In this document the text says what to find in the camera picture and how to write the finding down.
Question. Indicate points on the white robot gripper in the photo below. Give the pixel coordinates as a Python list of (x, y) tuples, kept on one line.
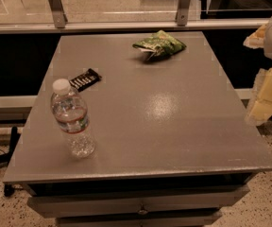
[(261, 105)]

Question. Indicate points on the clear plastic water bottle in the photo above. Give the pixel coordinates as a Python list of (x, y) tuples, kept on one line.
[(71, 113)]

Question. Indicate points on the green chip bag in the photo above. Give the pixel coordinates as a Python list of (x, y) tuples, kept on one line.
[(159, 45)]

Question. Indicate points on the horizontal metal railing bar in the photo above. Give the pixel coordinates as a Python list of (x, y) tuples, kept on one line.
[(206, 24)]

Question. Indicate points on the black candy bar wrapper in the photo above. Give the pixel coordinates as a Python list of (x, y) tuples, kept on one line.
[(85, 80)]

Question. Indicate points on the grey cabinet lower drawer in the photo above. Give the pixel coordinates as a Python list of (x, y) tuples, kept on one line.
[(177, 218)]

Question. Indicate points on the grey cabinet drawer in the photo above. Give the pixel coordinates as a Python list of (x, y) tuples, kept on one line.
[(137, 202), (177, 218)]

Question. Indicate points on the grey cabinet top drawer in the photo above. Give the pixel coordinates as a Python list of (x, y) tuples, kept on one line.
[(137, 202)]

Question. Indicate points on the black stand base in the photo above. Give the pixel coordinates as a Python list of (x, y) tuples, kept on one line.
[(6, 156)]

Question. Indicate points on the right metal railing post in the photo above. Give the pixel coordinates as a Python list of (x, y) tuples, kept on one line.
[(182, 12)]

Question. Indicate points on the metal railing post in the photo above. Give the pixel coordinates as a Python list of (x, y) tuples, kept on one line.
[(58, 15), (182, 12)]

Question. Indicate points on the left metal railing post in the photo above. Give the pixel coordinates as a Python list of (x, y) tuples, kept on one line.
[(58, 15)]

